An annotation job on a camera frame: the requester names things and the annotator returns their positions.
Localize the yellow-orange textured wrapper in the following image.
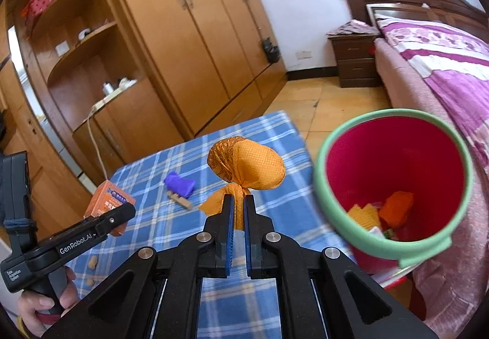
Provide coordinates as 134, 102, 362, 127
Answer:
347, 203, 381, 229

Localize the bed with purple quilt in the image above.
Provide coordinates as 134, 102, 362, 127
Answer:
373, 37, 489, 330

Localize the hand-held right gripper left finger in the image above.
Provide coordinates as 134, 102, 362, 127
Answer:
40, 194, 234, 339

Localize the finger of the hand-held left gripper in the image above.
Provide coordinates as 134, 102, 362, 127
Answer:
95, 205, 137, 237

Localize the red bin with green rim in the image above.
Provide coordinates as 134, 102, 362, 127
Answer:
312, 109, 474, 268

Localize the person's left hand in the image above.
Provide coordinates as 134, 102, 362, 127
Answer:
17, 266, 81, 337

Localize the brown wooden cabinet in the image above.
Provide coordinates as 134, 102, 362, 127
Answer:
0, 56, 96, 233

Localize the pink cloth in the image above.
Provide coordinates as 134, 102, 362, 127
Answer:
21, 0, 59, 19

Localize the white cable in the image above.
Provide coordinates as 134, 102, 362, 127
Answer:
87, 109, 108, 176

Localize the white power strip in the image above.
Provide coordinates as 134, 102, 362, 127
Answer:
91, 89, 123, 111

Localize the blue plaid tablecloth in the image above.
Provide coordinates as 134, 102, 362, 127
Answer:
63, 110, 356, 339

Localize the dark wooden nightstand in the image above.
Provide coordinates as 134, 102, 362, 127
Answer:
329, 34, 386, 89

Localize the patterned folded cloth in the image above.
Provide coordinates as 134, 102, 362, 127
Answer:
325, 19, 381, 37

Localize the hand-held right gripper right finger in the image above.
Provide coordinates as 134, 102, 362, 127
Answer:
244, 194, 438, 339

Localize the wooden corner shelf unit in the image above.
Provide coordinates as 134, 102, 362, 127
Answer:
8, 0, 184, 175

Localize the orange mesh cloth bundle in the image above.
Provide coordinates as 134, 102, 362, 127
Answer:
199, 137, 287, 230

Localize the orange snack packet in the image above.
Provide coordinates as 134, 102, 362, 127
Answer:
84, 181, 136, 237

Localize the purple plastic scrap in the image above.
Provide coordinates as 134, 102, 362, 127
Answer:
164, 171, 196, 199

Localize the purple floral quilt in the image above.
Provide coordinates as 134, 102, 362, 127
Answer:
374, 13, 489, 172

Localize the small wooden piece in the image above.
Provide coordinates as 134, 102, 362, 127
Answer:
167, 190, 193, 210

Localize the person's left forearm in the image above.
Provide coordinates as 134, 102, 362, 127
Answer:
13, 314, 31, 339

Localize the black bag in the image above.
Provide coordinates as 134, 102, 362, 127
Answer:
262, 37, 281, 64

